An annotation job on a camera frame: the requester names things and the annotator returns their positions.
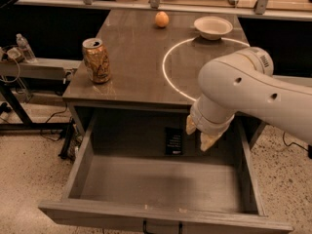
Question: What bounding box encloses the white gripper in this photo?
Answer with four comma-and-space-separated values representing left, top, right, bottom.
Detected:
186, 94, 235, 152

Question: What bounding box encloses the black rxbar chocolate wrapper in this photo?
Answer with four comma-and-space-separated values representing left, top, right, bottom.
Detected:
165, 128, 182, 155

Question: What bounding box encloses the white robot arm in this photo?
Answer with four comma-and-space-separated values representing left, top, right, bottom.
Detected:
186, 47, 312, 151

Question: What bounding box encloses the open grey top drawer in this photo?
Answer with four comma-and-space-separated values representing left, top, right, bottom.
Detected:
39, 119, 293, 234

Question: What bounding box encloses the grey cabinet counter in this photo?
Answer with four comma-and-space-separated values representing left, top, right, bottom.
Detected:
63, 10, 249, 155

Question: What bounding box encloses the white paper bowl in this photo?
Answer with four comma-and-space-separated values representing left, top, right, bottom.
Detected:
194, 17, 233, 40

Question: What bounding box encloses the orange fruit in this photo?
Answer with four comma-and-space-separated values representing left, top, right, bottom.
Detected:
155, 12, 170, 28

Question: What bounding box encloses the gold drink can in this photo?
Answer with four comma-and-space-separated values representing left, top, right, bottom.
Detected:
82, 38, 110, 84

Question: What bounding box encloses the grey side bench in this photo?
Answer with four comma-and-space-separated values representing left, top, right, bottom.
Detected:
0, 58, 81, 131

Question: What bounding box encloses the clear plastic water bottle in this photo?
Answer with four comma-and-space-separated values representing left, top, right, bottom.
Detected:
17, 34, 36, 63

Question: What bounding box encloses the black drawer handle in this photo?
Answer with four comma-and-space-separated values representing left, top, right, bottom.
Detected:
142, 219, 183, 234

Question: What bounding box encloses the black cable right floor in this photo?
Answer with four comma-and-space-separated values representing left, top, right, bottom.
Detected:
282, 132, 312, 159

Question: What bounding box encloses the black floor cable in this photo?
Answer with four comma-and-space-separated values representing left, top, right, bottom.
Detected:
39, 102, 71, 143

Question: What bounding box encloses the coiled cable bundle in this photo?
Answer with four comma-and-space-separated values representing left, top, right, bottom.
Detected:
0, 44, 26, 84

